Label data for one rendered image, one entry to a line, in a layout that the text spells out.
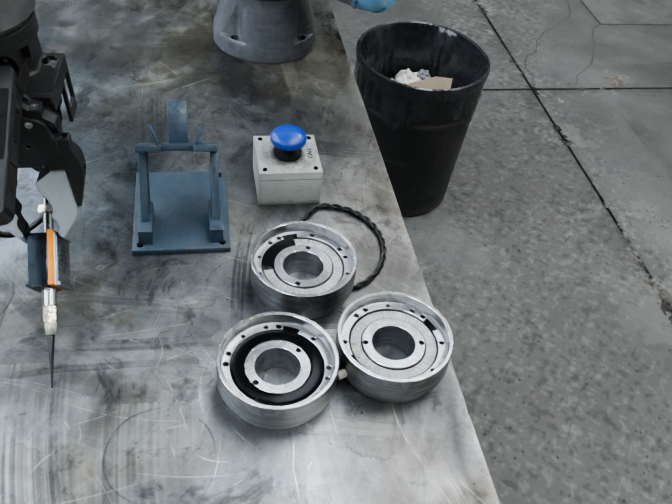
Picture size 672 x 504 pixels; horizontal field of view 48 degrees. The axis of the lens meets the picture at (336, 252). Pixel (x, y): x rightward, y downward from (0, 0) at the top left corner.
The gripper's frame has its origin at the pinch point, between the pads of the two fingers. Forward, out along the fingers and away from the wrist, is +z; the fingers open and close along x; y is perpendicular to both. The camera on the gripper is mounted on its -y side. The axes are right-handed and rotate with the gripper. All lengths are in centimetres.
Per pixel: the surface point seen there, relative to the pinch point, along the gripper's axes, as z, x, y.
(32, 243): -0.1, 0.8, -0.9
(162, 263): 9.6, -8.6, 5.1
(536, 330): 97, -83, 58
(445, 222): 98, -67, 97
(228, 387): 4.9, -15.9, -13.0
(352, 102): 12.4, -31.0, 35.8
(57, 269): 1.2, -1.3, -2.8
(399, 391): 7.1, -30.3, -12.7
